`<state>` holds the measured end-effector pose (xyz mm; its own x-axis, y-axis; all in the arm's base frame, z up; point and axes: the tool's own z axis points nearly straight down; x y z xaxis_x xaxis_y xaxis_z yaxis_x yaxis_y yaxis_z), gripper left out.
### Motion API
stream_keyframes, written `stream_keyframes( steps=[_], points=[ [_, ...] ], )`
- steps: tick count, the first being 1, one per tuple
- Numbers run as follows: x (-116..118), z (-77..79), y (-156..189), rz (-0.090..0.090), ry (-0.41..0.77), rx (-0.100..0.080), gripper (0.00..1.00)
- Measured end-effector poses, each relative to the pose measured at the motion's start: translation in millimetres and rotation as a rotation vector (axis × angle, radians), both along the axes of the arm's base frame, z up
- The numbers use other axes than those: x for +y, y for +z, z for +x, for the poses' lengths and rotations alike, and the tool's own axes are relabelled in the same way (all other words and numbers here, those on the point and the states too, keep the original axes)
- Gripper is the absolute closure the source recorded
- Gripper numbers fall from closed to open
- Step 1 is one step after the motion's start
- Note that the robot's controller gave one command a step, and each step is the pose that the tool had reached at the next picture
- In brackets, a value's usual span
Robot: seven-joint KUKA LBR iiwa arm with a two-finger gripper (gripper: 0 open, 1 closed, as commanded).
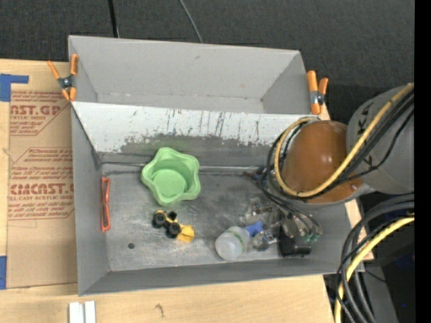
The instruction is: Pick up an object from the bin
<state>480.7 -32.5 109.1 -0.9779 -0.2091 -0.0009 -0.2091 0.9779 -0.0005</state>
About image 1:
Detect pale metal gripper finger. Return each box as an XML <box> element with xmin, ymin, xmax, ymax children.
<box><xmin>252</xmin><ymin>229</ymin><xmax>281</xmax><ymax>252</ymax></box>
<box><xmin>240</xmin><ymin>197</ymin><xmax>275</xmax><ymax>222</ymax></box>

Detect small blue plastic piece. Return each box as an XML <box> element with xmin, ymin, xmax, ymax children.
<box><xmin>244</xmin><ymin>221</ymin><xmax>264</xmax><ymax>237</ymax></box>

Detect clear plastic bottle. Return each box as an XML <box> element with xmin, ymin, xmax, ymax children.
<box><xmin>214</xmin><ymin>225</ymin><xmax>252</xmax><ymax>262</ymax></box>

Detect grey metal bin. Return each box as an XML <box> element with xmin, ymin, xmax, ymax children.
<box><xmin>67</xmin><ymin>34</ymin><xmax>366</xmax><ymax>297</ymax></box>

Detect yellow toy vehicle black wheels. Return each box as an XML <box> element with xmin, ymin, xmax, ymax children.
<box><xmin>151</xmin><ymin>209</ymin><xmax>196</xmax><ymax>243</ymax></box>

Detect green star-shaped bowl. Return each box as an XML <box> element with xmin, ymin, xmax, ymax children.
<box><xmin>140</xmin><ymin>147</ymin><xmax>202</xmax><ymax>207</ymax></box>

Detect orange sunglasses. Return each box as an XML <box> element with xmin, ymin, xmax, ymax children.
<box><xmin>100</xmin><ymin>176</ymin><xmax>112</xmax><ymax>233</ymax></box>

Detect brown cardboard board red print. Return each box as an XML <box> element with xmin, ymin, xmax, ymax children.
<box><xmin>0</xmin><ymin>58</ymin><xmax>79</xmax><ymax>290</ymax></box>

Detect black cylinder on white bracket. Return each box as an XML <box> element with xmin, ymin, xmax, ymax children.
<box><xmin>278</xmin><ymin>229</ymin><xmax>312</xmax><ymax>258</ymax></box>

